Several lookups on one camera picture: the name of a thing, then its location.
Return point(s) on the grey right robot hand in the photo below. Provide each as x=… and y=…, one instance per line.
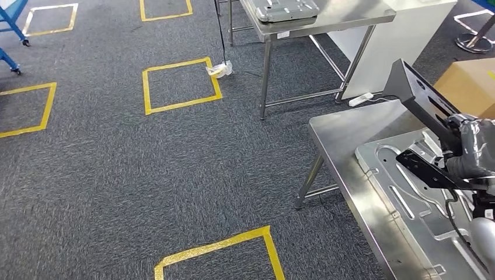
x=472, y=135

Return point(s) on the cardboard box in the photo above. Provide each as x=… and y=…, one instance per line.
x=472, y=85

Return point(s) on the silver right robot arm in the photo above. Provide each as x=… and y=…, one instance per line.
x=485, y=239

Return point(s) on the stainless steel workbench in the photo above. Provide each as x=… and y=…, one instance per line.
x=340, y=131
x=348, y=15

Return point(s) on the white power strip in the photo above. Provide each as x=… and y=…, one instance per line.
x=360, y=99

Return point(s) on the black plastic panel part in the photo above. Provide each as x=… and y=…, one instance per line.
x=406, y=85

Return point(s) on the chrome stanchion post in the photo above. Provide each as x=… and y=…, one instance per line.
x=473, y=42

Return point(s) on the yellow floor tape square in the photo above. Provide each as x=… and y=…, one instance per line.
x=50, y=31
x=47, y=108

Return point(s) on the white cabinet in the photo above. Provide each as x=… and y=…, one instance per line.
x=406, y=38

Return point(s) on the stamped sheet metal panel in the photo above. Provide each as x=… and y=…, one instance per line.
x=371, y=166
x=286, y=9

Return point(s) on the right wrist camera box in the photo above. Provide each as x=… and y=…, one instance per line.
x=421, y=168

